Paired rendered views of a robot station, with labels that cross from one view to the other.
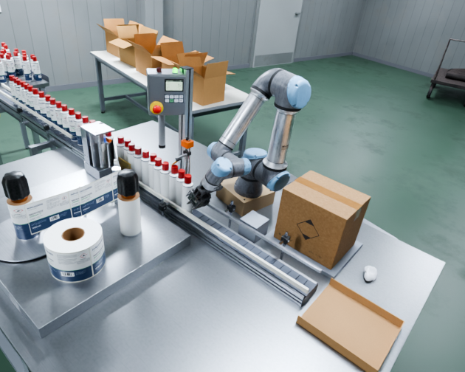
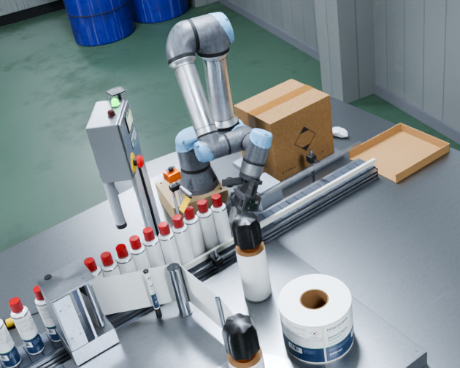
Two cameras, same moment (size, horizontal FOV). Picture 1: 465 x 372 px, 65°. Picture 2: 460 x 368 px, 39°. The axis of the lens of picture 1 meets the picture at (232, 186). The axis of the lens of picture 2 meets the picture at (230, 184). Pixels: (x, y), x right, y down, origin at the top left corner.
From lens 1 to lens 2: 193 cm
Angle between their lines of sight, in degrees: 54
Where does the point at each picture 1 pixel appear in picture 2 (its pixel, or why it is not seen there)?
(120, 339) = (423, 298)
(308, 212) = (299, 122)
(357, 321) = (394, 150)
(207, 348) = (428, 237)
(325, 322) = (396, 166)
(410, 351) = not seen: hidden behind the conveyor
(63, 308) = (395, 335)
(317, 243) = (316, 142)
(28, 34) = not seen: outside the picture
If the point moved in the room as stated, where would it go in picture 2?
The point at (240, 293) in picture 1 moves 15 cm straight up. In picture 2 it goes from (359, 214) to (358, 179)
